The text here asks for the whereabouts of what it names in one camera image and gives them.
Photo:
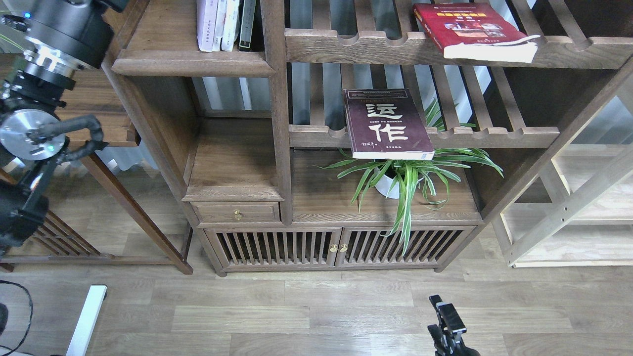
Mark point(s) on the white book middle upright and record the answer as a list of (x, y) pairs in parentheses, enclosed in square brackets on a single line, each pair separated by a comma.
[(231, 24)]

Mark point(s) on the red book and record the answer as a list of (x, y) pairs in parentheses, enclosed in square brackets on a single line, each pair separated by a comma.
[(474, 31)]

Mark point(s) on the light wooden rack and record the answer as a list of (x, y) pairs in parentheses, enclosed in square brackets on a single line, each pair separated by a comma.
[(579, 213)]

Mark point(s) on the green spider plant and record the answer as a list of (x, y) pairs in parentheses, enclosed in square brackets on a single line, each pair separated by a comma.
[(431, 177)]

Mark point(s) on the dark wooden side table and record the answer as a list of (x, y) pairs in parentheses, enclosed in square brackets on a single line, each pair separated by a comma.
[(94, 94)]

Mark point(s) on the white plant pot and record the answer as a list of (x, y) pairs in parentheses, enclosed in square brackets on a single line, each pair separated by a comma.
[(389, 183)]

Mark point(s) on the slatted cabinet door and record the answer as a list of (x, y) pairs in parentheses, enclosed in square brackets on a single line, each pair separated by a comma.
[(274, 249), (373, 248)]

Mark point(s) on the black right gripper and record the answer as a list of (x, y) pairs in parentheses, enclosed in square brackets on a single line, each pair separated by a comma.
[(447, 335)]

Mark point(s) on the dark maroon book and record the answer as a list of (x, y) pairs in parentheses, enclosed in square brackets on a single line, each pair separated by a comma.
[(385, 124)]

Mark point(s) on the white metal base bar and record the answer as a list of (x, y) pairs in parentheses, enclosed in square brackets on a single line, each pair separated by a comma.
[(82, 334)]

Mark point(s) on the dark green upright book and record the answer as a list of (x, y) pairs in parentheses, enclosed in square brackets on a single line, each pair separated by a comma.
[(247, 21)]

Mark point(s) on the dark wooden bookshelf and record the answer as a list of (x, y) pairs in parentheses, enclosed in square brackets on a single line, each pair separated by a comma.
[(260, 126)]

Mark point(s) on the left slatted cabinet door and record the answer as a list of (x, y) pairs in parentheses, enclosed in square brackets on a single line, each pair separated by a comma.
[(274, 249)]

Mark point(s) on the small wooden drawer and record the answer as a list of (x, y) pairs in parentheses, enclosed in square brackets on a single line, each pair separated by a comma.
[(236, 212)]

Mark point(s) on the white lavender book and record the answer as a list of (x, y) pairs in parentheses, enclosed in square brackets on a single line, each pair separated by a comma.
[(206, 12)]

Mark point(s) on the dark slatted wooden bench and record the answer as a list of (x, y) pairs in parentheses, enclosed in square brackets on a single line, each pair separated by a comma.
[(62, 244)]

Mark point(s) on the right slatted cabinet door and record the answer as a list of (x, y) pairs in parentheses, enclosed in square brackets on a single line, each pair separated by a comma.
[(373, 248)]

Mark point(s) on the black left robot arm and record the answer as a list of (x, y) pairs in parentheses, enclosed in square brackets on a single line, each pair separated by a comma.
[(68, 36)]

